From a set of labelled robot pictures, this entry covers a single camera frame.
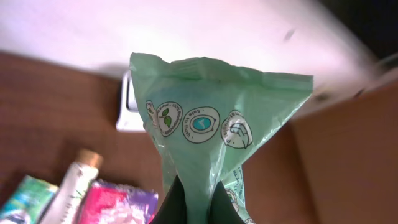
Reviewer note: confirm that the white barcode scanner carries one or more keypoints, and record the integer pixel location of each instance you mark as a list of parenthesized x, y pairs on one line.
[(129, 119)]

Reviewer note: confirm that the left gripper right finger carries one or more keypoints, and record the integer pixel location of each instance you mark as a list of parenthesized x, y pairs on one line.
[(221, 208)]

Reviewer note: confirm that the green wet wipes pack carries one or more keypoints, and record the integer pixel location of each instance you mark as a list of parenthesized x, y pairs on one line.
[(207, 117)]

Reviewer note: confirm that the teal tissue pack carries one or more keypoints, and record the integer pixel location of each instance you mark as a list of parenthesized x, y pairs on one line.
[(28, 202)]

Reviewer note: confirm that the red purple tissue pack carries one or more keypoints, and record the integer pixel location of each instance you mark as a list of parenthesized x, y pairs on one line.
[(109, 203)]

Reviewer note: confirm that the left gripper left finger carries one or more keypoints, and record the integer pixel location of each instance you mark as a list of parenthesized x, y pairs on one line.
[(173, 209)]

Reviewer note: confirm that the white tube with cork cap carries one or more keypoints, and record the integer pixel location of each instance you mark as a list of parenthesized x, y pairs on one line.
[(75, 184)]

